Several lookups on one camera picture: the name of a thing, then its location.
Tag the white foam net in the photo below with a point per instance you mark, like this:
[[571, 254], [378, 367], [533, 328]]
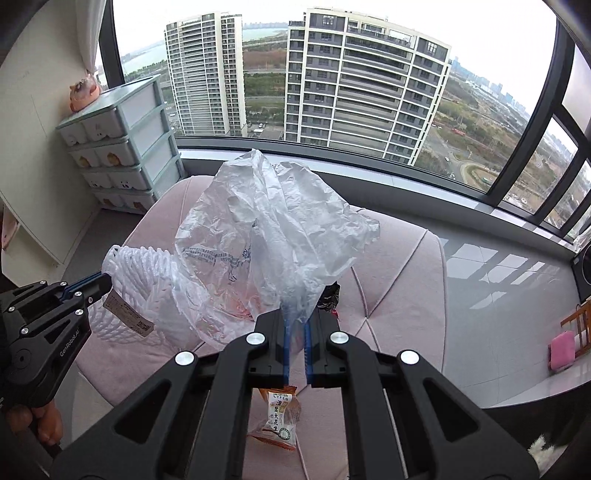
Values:
[[138, 286]]

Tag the pale blue drawer cabinet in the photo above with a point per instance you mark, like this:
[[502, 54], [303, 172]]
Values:
[[134, 138]]

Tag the clear plastic bag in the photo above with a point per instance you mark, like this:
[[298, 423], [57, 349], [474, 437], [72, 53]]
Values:
[[277, 221]]

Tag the black front-load washing machine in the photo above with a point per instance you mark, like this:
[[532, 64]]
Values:
[[585, 272]]

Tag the person's left hand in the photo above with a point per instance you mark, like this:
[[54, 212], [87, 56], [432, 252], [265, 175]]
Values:
[[41, 422]]

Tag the black window frame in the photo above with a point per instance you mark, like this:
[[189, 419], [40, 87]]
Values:
[[540, 138]]

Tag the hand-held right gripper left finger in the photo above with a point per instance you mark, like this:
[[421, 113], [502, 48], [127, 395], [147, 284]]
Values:
[[286, 341]]

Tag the pink pig toy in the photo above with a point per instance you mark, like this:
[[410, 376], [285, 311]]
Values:
[[85, 92]]

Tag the black crumpled plastic bag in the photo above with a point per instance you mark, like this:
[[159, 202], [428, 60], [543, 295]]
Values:
[[330, 297]]

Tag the pink upholstered ottoman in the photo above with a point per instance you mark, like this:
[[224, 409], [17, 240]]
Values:
[[397, 286]]

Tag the narrow high-rise building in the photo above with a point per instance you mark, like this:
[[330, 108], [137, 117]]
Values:
[[205, 74]]

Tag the small white orange snack packet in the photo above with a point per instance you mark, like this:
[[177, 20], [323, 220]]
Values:
[[277, 422]]

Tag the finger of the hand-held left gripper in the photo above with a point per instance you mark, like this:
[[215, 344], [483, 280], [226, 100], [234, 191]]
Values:
[[55, 290], [69, 311]]

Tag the white curtain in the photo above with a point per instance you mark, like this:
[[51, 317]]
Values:
[[90, 32]]

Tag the pink cushion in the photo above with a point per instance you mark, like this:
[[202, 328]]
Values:
[[561, 353]]

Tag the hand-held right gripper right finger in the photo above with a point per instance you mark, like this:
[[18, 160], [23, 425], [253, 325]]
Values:
[[308, 346]]

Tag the small wooden chair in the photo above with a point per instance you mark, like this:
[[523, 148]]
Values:
[[579, 323]]

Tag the pink round object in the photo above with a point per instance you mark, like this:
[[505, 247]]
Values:
[[7, 230]]

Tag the wide high-rise building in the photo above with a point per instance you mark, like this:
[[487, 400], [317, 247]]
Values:
[[364, 83]]

